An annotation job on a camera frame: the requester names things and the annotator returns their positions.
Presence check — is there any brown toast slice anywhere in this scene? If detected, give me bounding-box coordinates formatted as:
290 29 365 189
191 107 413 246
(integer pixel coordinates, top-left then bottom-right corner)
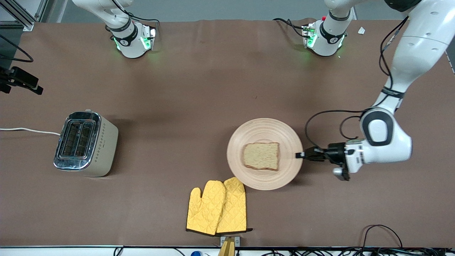
242 142 280 171

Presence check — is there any round light wooden plate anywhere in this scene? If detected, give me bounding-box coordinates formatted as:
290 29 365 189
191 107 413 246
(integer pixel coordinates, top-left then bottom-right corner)
227 118 304 191

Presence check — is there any chrome and beige toaster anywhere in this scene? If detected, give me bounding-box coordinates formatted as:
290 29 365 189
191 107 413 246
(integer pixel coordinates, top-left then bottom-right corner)
53 110 119 177

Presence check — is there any yellow quilted oven mitt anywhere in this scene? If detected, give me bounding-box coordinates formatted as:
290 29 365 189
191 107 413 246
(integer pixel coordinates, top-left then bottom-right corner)
186 180 226 236
216 177 253 234

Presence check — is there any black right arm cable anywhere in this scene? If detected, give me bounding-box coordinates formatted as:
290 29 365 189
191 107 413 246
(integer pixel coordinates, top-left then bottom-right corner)
0 34 34 63

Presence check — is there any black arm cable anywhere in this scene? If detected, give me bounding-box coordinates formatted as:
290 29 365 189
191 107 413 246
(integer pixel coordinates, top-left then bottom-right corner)
0 34 34 63
305 16 409 150

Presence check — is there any white toaster power cord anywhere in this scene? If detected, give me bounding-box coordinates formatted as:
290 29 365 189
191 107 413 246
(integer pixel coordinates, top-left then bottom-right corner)
0 127 61 136

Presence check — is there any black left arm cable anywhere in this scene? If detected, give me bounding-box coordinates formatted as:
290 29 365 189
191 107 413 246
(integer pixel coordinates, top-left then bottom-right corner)
305 16 409 150

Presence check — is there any aluminium frame profile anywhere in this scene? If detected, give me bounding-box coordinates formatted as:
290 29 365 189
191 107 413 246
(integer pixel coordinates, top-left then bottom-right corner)
0 0 49 32

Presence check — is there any black looped cable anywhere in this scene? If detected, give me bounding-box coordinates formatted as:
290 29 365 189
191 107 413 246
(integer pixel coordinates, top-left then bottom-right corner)
362 224 403 249

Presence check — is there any black cable bundle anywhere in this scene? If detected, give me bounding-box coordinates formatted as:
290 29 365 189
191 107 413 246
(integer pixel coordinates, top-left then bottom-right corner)
263 247 455 256

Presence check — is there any metal arm base bracket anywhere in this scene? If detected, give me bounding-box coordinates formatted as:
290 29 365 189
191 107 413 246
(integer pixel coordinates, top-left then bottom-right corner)
140 23 159 51
301 24 317 49

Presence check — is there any wooden stick with bracket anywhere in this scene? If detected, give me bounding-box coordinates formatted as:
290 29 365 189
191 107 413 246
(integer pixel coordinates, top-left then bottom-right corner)
218 235 241 256

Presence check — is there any black base cable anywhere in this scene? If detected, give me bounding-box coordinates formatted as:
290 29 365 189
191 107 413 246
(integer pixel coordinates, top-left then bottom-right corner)
111 0 160 25
273 18 307 38

